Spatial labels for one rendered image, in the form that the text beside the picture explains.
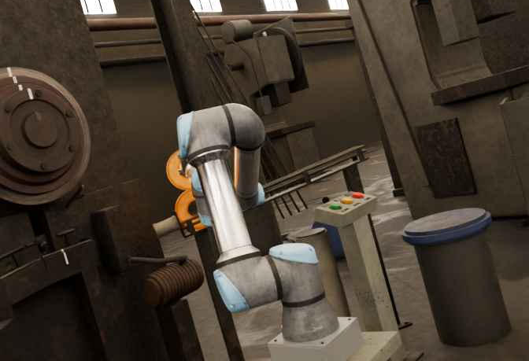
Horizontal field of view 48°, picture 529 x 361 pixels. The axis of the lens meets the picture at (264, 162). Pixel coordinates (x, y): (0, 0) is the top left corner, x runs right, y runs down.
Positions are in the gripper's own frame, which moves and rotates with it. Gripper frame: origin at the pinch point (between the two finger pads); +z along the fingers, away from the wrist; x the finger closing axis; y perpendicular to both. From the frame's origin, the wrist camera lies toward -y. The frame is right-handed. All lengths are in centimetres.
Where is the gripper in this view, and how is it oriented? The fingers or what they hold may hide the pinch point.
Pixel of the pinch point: (186, 163)
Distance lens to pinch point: 220.9
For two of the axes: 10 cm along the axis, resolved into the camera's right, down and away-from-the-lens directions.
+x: -9.3, 2.7, -2.5
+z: -3.1, -2.2, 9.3
